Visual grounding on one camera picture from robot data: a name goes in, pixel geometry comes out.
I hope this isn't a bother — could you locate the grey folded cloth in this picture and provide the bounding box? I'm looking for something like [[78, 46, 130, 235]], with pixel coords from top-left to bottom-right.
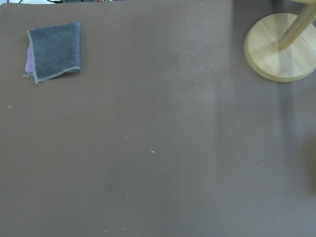
[[24, 21, 81, 84]]

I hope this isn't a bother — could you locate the wooden mug tree stand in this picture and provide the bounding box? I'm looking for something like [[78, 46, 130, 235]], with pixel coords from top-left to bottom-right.
[[244, 0, 316, 82]]

